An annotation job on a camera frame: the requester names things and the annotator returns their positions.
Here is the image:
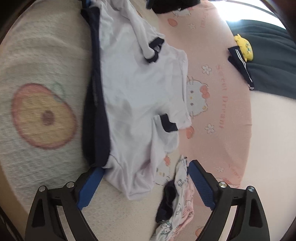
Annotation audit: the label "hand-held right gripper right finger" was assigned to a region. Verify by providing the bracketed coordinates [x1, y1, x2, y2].
[188, 160, 270, 241]

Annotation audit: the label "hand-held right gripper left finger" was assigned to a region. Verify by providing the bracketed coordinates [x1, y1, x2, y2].
[25, 167, 105, 241]

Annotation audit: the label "white navy-trimmed t-shirt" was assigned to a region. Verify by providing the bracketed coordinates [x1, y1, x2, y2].
[81, 0, 193, 202]

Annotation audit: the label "white cartoon print garment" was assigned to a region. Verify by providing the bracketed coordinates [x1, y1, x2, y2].
[150, 155, 195, 241]

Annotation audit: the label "black garment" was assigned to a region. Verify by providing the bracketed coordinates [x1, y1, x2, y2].
[153, 0, 202, 15]

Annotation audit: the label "pink printed garment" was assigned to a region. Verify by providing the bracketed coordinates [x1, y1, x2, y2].
[176, 183, 195, 232]

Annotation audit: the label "crumpled navy garment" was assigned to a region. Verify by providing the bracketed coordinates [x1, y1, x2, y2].
[155, 179, 178, 223]

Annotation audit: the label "pink cat print sofa cover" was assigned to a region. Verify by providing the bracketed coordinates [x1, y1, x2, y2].
[0, 0, 253, 241]

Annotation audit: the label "window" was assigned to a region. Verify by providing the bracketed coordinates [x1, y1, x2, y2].
[213, 0, 285, 29]

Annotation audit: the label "yellow plush toy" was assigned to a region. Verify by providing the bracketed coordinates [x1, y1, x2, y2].
[233, 34, 253, 61]

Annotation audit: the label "navy white-striped shorts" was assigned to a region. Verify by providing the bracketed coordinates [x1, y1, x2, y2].
[228, 46, 255, 90]

